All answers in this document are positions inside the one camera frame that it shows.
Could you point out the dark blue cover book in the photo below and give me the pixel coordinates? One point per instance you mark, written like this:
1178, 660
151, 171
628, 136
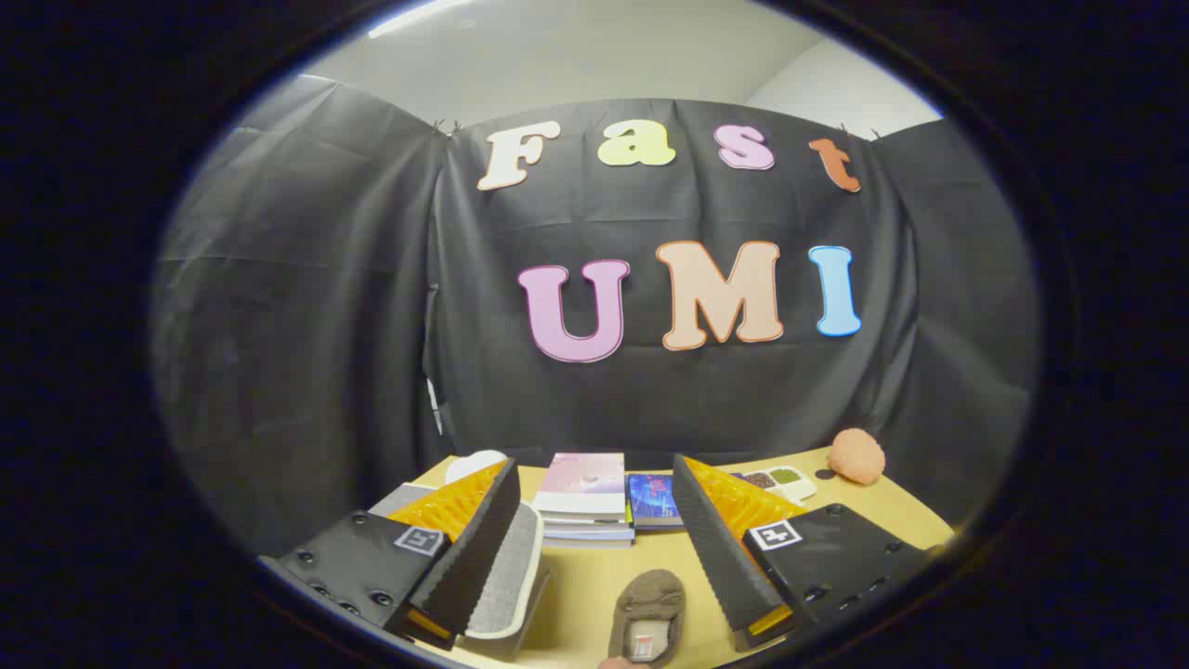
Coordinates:
655, 500

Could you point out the pink cover book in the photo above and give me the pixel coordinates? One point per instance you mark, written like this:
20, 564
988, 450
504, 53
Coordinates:
585, 483

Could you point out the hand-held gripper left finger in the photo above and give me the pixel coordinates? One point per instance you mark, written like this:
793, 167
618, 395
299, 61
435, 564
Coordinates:
476, 553

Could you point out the black backdrop cloth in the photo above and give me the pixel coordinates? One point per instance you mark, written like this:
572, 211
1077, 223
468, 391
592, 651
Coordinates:
334, 307

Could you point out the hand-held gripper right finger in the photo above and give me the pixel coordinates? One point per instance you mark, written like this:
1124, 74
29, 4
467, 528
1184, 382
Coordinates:
715, 548

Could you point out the white compartment tray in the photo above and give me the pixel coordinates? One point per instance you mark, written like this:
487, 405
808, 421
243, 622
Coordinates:
780, 479

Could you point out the pale blue book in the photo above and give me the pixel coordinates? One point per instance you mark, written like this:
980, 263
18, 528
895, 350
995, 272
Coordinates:
590, 534

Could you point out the white round object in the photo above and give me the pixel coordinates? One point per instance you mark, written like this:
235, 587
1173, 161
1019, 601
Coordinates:
474, 463

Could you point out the brown plush shoe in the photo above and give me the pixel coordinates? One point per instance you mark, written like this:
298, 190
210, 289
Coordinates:
650, 609

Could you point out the orange plush toy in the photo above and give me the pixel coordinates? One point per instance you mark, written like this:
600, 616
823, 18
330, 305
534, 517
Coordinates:
856, 455

